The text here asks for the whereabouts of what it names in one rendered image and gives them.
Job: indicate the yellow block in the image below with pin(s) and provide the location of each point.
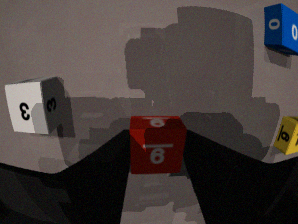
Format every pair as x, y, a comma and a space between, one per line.
287, 138

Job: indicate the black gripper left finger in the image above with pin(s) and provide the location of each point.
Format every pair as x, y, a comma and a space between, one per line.
91, 191

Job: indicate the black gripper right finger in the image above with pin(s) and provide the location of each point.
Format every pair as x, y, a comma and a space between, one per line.
233, 188

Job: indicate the blue block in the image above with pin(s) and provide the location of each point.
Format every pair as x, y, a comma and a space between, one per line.
281, 29

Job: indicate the grey block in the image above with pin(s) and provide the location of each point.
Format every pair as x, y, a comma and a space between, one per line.
34, 105

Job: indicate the dark red block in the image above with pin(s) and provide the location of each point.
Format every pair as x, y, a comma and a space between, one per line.
156, 145

